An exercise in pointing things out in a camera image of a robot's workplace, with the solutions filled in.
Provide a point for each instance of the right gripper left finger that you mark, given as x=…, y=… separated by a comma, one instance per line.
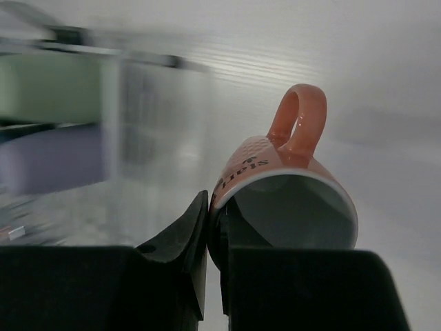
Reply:
x=158, y=285

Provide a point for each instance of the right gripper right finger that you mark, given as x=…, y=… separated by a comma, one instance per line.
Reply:
x=268, y=288

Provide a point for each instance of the pink mug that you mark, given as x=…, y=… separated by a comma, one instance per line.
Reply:
x=288, y=197

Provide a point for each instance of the lilac cup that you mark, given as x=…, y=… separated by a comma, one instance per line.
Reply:
x=53, y=160

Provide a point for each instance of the light green cup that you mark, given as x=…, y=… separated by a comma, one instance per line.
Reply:
x=50, y=87

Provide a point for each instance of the white wire dish rack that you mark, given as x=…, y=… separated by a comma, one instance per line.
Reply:
x=154, y=119

